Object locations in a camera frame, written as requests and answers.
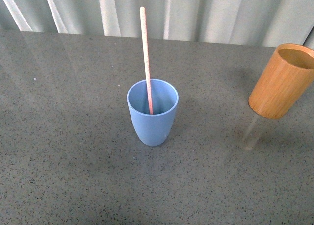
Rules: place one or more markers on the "blue plastic cup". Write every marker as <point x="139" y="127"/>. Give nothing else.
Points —
<point x="153" y="129"/>

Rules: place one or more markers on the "bamboo wooden chopstick holder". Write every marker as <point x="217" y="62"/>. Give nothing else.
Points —
<point x="289" y="72"/>

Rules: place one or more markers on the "white pleated curtain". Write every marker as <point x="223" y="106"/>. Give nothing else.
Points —
<point x="245" y="22"/>

